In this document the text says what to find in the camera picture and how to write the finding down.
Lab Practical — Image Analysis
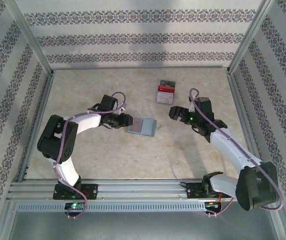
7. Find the aluminium right frame post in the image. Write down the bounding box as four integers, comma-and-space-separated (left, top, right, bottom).
226, 0, 275, 76

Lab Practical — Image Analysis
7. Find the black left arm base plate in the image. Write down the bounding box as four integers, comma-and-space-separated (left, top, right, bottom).
53, 183, 99, 201

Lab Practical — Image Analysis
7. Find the aluminium back table rail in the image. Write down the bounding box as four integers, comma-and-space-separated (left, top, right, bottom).
51, 65, 230, 71

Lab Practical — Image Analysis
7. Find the grey metal bottom panel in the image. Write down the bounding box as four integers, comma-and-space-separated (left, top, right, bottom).
7, 211, 279, 240

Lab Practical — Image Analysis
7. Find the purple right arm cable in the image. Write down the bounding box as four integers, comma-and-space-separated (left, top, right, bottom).
189, 87, 284, 218

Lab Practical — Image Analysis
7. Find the aluminium left side rail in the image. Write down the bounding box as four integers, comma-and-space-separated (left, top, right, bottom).
17, 71, 56, 183

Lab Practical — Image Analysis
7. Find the dark green plastic card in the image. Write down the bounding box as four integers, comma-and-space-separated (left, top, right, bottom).
159, 79, 177, 87

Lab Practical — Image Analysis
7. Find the aluminium mounting rail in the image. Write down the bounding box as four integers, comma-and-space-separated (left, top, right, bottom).
7, 178, 276, 201

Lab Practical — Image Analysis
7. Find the pink plastic card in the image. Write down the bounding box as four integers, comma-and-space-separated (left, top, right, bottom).
128, 118, 144, 134

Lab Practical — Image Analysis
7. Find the red plastic card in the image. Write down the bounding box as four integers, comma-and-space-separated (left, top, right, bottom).
157, 85, 176, 94

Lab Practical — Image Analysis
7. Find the mint green card holder wallet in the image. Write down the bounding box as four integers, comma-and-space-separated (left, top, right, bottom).
124, 116, 163, 138

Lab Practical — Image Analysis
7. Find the slotted metal cable duct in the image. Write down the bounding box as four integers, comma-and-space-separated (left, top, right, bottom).
16, 201, 206, 212

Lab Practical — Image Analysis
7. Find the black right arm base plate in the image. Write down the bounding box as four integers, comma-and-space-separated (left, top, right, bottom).
186, 182, 231, 201

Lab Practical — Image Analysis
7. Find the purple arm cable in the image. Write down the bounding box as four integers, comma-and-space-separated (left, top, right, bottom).
53, 91, 128, 220
189, 87, 284, 218

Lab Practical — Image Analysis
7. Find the left controller board green light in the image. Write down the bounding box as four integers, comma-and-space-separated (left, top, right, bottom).
65, 201, 85, 211

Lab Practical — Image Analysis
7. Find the aluminium frame post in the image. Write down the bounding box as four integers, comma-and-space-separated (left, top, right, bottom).
226, 0, 275, 76
4, 0, 56, 76

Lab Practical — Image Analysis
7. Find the clear acrylic card stand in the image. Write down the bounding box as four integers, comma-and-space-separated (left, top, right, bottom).
155, 79, 178, 105

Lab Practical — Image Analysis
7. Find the white VIP card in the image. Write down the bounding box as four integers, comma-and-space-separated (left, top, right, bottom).
156, 91, 175, 105

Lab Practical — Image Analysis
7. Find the aluminium right side rail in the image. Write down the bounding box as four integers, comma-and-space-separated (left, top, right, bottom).
226, 71, 269, 181

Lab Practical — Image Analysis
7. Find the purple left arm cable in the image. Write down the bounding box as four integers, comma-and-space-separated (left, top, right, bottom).
53, 91, 128, 220

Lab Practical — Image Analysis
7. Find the aluminium left frame post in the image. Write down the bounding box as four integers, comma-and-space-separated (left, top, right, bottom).
4, 0, 56, 76

